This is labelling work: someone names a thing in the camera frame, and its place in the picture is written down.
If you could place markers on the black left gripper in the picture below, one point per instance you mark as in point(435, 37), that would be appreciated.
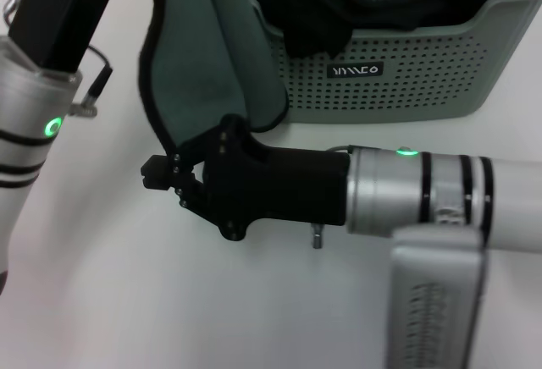
point(55, 18)

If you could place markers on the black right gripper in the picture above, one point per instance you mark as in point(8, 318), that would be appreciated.
point(275, 191)

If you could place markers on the yellow grey towel black trim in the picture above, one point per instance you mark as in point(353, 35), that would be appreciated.
point(199, 68)

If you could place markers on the grey-green perforated storage basket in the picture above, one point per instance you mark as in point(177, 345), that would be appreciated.
point(402, 89)

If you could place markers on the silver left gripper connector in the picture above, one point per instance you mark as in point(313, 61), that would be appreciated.
point(12, 3)

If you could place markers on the black cloth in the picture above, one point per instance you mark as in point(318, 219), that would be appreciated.
point(322, 26)

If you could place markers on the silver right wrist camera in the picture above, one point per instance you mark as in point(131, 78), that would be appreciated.
point(440, 301)

